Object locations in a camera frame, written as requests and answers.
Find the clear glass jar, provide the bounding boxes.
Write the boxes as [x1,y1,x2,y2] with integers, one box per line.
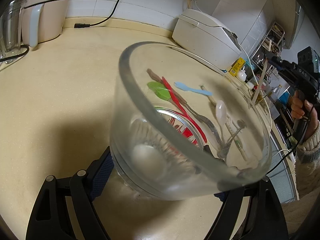
[1,0,29,64]

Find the small white pot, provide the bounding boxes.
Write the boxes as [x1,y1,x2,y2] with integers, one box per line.
[236,70,247,82]

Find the clear glass cup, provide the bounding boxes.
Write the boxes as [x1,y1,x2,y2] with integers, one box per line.
[110,41,271,200]

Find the green silicone brush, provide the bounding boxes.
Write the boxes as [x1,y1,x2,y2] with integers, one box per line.
[147,81,171,101]

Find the red utensil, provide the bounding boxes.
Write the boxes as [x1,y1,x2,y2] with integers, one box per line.
[162,77,207,144]

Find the yellow box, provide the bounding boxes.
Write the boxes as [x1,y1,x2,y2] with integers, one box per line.
[229,57,245,76]

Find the right hand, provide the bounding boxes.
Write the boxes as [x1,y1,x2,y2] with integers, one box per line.
[291,90,318,141]

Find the metal kitchen rack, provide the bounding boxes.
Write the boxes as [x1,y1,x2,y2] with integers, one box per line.
[251,22,285,69]

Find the white plastic spoon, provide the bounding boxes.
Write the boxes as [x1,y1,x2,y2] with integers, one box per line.
[215,100,227,142]

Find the black power cable plug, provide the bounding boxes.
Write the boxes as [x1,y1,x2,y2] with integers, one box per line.
[74,0,132,29]

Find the glass jar yellow contents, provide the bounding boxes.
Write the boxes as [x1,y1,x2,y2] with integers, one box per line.
[254,90,267,108]

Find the white rice cooker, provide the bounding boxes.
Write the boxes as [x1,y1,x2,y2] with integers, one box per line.
[172,9,241,69]

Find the wooden chopstick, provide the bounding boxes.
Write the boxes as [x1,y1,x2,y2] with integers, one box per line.
[252,59,268,105]

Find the blue plastic spoon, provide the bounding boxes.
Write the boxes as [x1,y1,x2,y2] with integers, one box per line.
[174,82,213,96]

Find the beige air fryer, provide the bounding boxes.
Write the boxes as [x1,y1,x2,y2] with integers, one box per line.
[21,0,69,48]

